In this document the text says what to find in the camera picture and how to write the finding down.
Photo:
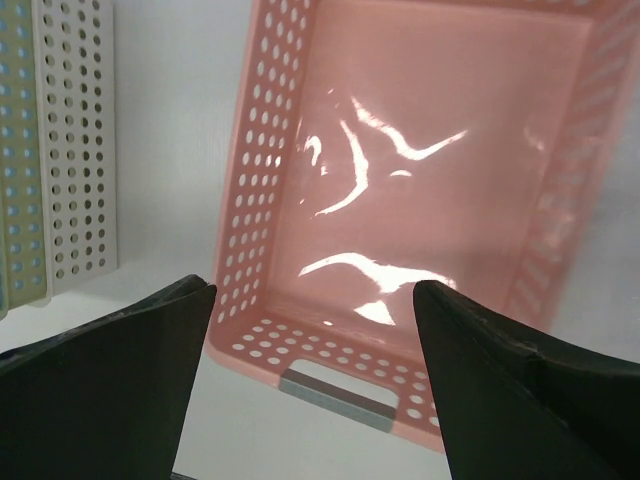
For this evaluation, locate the green plastic basket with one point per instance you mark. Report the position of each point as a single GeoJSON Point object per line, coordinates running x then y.
{"type": "Point", "coordinates": [23, 234]}

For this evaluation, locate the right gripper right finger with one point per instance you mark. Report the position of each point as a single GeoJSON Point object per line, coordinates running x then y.
{"type": "Point", "coordinates": [516, 403]}

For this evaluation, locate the white plastic basket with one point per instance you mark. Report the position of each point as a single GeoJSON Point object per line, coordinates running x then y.
{"type": "Point", "coordinates": [74, 58]}

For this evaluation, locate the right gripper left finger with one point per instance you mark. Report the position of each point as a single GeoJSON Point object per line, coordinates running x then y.
{"type": "Point", "coordinates": [107, 399]}

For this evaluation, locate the pink plastic basket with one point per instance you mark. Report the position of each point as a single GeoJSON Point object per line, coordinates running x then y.
{"type": "Point", "coordinates": [377, 144]}

